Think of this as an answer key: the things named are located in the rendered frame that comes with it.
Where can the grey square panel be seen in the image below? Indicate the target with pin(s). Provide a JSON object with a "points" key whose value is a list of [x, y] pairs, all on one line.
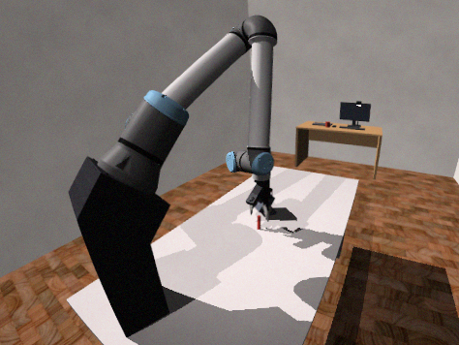
{"points": [[260, 209]]}

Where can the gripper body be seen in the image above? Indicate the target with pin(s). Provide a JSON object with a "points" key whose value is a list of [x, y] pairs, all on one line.
{"points": [[267, 191]]}

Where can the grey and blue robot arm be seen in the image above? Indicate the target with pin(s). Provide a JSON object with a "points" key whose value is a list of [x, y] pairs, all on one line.
{"points": [[159, 120]]}

